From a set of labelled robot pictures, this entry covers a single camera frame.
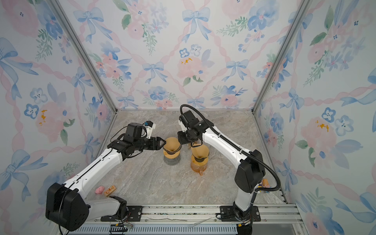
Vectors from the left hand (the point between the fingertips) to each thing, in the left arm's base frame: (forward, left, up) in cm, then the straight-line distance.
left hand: (162, 140), depth 80 cm
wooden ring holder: (-9, -22, -9) cm, 25 cm away
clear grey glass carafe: (-6, -5, -14) cm, 16 cm away
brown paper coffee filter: (-4, -22, -5) cm, 23 cm away
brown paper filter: (-1, -6, -2) cm, 6 cm away
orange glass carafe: (-8, -21, -19) cm, 30 cm away
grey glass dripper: (-4, -5, -9) cm, 11 cm away
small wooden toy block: (-21, +28, -17) cm, 39 cm away
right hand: (+2, -10, -1) cm, 10 cm away
